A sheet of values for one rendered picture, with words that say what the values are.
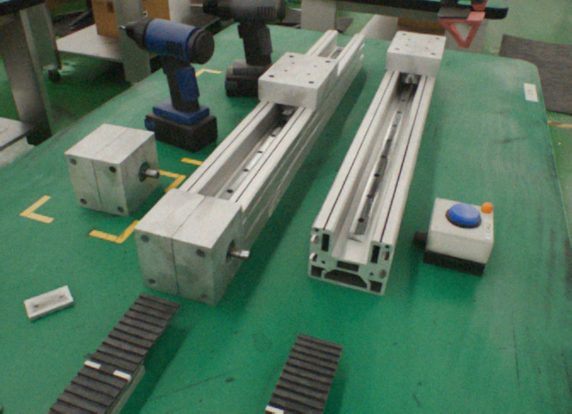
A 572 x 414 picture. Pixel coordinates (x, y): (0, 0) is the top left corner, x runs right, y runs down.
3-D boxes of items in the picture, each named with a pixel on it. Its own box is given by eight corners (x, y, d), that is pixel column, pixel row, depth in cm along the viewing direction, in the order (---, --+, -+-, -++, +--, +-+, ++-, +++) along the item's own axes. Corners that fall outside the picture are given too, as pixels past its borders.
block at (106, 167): (143, 221, 74) (134, 166, 68) (77, 206, 76) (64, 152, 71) (174, 186, 82) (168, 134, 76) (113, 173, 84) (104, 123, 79)
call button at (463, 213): (477, 233, 65) (481, 221, 64) (446, 227, 66) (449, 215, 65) (477, 216, 68) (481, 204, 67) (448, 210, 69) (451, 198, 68)
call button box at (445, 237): (482, 277, 66) (494, 241, 63) (409, 260, 69) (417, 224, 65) (483, 241, 72) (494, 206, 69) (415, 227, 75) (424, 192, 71)
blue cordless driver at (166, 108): (198, 157, 90) (189, 35, 77) (120, 128, 98) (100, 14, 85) (224, 140, 95) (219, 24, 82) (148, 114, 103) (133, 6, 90)
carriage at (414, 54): (434, 89, 104) (441, 58, 100) (382, 82, 107) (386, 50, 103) (440, 65, 117) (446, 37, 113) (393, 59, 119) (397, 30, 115)
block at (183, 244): (233, 312, 60) (231, 253, 54) (144, 286, 63) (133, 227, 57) (260, 264, 67) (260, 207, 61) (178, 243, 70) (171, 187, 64)
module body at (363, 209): (383, 296, 63) (393, 244, 58) (307, 276, 65) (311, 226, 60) (435, 77, 125) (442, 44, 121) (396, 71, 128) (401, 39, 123)
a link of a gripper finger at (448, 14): (440, 54, 84) (436, 8, 77) (452, 27, 87) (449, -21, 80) (482, 57, 81) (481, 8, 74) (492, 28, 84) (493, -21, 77)
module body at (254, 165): (243, 260, 67) (243, 209, 63) (178, 243, 70) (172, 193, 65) (362, 66, 130) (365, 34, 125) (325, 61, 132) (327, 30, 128)
